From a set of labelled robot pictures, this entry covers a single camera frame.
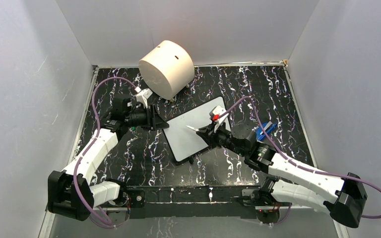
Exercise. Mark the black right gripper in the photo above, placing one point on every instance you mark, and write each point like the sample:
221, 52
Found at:
208, 134

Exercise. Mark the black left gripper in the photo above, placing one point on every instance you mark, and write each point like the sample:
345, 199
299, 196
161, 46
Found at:
154, 121

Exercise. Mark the black framed whiteboard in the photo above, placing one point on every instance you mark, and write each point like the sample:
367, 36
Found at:
184, 143

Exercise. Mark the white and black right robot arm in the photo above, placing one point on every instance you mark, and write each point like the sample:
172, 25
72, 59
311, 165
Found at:
291, 181

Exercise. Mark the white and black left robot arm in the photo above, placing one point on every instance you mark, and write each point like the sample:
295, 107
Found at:
70, 193

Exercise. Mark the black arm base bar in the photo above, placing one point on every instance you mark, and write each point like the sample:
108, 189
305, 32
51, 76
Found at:
244, 202

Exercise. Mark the blue stapler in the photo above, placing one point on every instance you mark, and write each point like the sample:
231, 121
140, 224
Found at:
268, 127

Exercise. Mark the cream cylindrical container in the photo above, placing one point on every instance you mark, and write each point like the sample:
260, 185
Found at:
167, 69

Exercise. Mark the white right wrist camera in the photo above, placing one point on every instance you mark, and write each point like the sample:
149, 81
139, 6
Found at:
218, 116

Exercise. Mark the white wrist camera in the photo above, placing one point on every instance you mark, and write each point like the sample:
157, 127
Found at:
142, 96
218, 116

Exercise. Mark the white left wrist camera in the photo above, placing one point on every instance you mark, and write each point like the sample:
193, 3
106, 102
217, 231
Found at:
142, 96

